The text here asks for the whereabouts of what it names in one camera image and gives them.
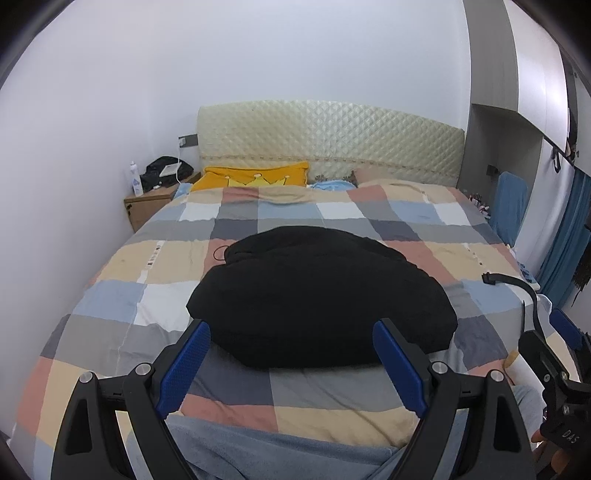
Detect black puffer jacket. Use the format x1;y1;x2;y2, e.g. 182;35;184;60
186;225;459;370

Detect black bag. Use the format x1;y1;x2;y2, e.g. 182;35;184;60
140;156;195;192

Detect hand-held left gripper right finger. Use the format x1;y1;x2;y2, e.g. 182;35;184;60
372;318;539;480

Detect beige pink pillow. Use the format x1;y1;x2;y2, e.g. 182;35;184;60
351;167;416;188

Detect yellow pillow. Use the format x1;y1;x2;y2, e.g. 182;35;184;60
189;161;310;192

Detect blue curtain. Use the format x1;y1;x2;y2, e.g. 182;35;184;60
538;171;591;305

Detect cream quilted headboard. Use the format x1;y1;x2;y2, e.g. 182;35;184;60
196;99;465;188

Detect white charger with cable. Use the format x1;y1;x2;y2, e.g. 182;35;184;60
158;142;182;186

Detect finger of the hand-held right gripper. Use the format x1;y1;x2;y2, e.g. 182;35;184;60
518;330;580;386
549;307;585;354

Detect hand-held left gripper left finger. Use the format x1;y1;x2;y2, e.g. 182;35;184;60
52;318;212;480

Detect checkered bed blanket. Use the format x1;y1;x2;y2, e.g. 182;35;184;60
11;182;555;480

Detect light blue cloth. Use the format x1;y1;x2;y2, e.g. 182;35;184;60
309;179;358;192

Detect wooden nightstand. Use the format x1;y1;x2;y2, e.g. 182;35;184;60
124;172;201;234

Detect black strap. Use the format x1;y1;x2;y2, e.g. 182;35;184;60
481;273;542;334

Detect dark hanging item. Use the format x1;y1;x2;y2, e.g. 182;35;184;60
549;60;583;172

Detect small cosmetic bottles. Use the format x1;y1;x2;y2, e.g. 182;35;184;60
465;189;491;219

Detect person's right hand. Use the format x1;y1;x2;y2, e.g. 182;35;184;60
530;427;568;478

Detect blue hanging towel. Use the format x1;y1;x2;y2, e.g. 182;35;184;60
488;172;530;246

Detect white yellow cloth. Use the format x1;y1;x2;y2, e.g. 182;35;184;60
502;350;542;385

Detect grey wardrobe cabinet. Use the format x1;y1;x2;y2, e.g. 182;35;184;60
464;0;591;278

